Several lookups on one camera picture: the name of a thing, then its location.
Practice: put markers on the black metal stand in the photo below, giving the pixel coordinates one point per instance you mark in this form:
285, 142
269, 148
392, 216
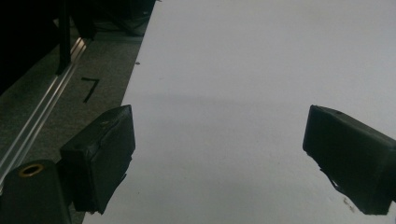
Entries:
64, 37

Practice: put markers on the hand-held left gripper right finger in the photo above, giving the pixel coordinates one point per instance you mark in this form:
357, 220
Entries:
351, 155

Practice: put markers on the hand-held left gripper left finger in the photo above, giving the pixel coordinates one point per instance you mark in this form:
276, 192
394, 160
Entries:
99, 155

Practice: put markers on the aluminium floor rail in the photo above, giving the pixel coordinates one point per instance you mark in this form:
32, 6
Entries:
43, 110

